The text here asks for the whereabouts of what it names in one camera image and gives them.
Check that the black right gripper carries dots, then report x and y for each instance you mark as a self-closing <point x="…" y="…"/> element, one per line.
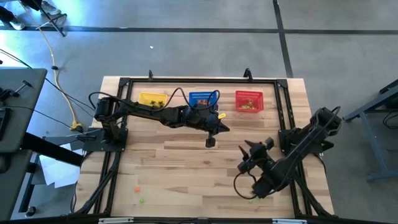
<point x="256" y="155"/>

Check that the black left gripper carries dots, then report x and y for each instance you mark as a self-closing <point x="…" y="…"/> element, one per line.
<point x="206" y="119"/>

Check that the black plastic spider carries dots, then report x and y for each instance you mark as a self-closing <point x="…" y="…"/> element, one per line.
<point x="160" y="102"/>
<point x="152" y="102"/>

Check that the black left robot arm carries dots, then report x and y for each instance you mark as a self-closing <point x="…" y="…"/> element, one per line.
<point x="146" y="112"/>

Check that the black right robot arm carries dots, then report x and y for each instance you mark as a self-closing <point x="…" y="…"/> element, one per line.
<point x="298" y="149"/>

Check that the yellow gripper tag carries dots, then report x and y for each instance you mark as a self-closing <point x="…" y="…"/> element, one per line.
<point x="221" y="115"/>

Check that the blue plastic basket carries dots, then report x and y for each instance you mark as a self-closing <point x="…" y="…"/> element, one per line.
<point x="199" y="96"/>

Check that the red plastic basket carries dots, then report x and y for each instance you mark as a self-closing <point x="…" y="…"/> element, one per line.
<point x="248" y="96"/>

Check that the black table clamp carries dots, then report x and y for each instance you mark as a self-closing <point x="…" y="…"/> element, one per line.
<point x="247" y="74"/>
<point x="150" y="74"/>

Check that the yellow plastic basket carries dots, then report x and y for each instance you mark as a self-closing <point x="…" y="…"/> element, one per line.
<point x="146" y="98"/>

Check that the white paper sheets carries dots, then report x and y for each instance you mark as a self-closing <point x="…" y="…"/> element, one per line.
<point x="59" y="174"/>

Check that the black desk support beam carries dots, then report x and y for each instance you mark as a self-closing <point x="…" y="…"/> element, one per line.
<point x="53" y="149"/>

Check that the black stand legs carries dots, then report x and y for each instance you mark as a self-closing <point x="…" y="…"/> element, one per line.
<point x="60" y="31"/>

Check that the black desk lever clamp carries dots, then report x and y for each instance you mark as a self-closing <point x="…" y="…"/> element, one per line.
<point x="26" y="84"/>

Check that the person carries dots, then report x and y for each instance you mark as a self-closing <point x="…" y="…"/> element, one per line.
<point x="49" y="7"/>
<point x="9" y="17"/>

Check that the black caster wheel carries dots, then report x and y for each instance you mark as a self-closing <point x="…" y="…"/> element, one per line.
<point x="30" y="211"/>

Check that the dark grey desk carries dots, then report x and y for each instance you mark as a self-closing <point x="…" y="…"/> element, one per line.
<point x="12" y="186"/>

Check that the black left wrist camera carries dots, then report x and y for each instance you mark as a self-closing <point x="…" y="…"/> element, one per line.
<point x="210" y="143"/>

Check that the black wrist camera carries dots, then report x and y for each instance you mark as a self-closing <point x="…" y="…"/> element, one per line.
<point x="210" y="143"/>
<point x="269" y="142"/>

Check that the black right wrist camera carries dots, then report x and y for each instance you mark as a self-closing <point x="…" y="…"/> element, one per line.
<point x="269" y="142"/>

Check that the black aluminium table frame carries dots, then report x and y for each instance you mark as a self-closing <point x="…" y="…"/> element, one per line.
<point x="202" y="80"/>

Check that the white metal bracket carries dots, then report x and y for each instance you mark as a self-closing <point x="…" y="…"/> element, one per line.
<point x="115" y="220"/>
<point x="289" y="221"/>

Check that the blue-grey table frame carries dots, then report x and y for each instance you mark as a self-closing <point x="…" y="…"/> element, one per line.
<point x="368" y="127"/>

